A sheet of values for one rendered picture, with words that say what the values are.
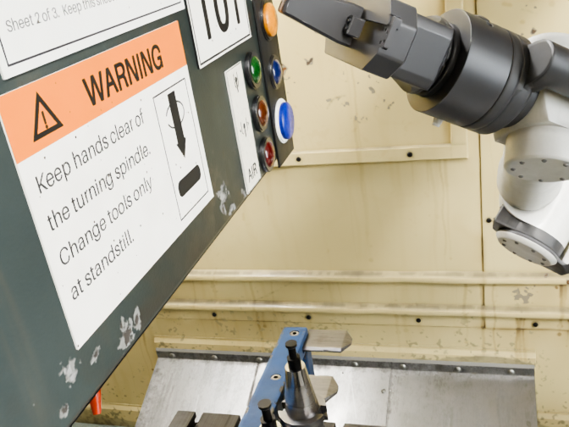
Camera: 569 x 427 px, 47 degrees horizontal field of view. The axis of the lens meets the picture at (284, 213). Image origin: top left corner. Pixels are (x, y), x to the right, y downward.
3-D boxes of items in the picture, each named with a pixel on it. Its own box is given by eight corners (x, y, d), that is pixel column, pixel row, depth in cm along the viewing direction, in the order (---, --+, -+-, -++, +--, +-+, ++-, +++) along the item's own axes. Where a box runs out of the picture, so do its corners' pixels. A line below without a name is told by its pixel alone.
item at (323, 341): (355, 333, 101) (354, 329, 101) (349, 354, 97) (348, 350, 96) (311, 332, 103) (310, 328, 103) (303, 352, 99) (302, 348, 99)
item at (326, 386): (341, 379, 92) (340, 374, 92) (334, 405, 87) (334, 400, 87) (294, 376, 94) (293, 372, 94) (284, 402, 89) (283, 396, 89)
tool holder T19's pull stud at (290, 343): (290, 361, 83) (286, 338, 82) (302, 362, 83) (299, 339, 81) (286, 369, 82) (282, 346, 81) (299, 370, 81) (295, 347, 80)
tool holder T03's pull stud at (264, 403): (263, 423, 74) (257, 398, 72) (278, 422, 74) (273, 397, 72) (261, 434, 72) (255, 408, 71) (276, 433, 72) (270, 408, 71)
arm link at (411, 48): (349, -33, 56) (461, 17, 60) (308, 74, 59) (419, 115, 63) (411, -29, 45) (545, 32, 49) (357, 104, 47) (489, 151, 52)
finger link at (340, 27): (291, -23, 49) (362, 8, 51) (276, 19, 50) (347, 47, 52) (296, -22, 48) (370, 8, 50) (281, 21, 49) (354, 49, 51)
